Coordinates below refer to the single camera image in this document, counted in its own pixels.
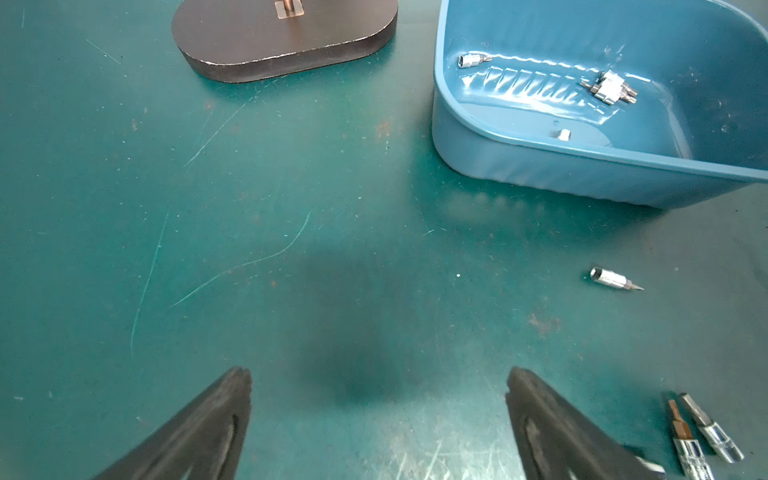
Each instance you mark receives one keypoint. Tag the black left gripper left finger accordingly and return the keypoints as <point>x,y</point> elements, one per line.
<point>204,440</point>

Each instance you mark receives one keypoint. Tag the blue plastic storage box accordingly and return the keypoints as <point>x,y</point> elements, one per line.
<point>698,129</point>

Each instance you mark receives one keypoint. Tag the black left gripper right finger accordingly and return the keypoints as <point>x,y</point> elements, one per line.
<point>556,441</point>

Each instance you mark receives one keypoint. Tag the dark metal scroll cup stand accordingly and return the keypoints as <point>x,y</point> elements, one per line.
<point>246,41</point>

